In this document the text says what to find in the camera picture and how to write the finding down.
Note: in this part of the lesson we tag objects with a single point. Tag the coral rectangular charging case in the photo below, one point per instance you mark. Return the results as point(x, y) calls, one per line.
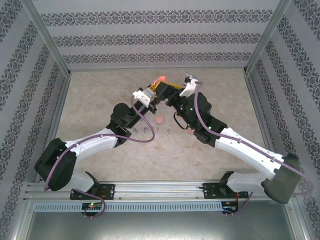
point(160, 80)

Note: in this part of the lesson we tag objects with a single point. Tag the purple earbud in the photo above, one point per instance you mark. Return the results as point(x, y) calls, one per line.
point(145, 129)
point(135, 129)

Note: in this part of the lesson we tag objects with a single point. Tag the coral earbud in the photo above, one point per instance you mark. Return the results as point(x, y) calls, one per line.
point(191, 131)

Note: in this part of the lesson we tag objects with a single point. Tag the pink round charging case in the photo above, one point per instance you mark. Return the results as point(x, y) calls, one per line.
point(159, 119)

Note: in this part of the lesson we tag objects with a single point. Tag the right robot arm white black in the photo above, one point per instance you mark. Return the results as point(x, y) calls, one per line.
point(245, 150)

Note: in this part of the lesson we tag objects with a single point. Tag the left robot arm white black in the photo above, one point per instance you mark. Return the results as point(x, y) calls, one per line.
point(92, 142)

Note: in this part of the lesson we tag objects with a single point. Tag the circuit board with green light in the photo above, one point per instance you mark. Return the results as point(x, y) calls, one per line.
point(92, 206)

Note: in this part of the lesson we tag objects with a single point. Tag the small black circuit board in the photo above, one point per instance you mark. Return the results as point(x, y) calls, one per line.
point(228, 208)

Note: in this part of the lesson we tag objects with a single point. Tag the grey metal shelf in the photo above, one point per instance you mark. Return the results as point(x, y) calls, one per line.
point(160, 227)

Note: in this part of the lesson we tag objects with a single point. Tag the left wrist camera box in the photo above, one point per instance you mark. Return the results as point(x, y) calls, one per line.
point(143, 96)

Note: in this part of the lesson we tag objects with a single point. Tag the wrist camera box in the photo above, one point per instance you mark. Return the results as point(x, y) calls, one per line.
point(143, 96)
point(190, 86)

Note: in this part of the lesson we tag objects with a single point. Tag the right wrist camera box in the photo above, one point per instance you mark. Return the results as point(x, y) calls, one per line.
point(190, 86)

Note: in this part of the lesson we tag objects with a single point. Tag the aluminium side rail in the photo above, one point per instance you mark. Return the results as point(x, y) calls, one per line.
point(256, 105)
point(60, 105)

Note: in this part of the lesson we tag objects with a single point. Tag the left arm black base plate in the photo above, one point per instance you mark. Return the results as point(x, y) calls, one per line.
point(110, 191)

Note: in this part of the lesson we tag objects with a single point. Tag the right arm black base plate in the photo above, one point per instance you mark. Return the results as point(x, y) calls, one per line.
point(207, 191)

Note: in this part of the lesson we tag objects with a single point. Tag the aluminium mounting rail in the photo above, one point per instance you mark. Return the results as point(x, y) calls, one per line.
point(160, 190)

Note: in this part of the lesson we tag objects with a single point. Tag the aluminium frame post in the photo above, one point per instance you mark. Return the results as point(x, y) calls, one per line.
point(51, 42)
point(261, 42)

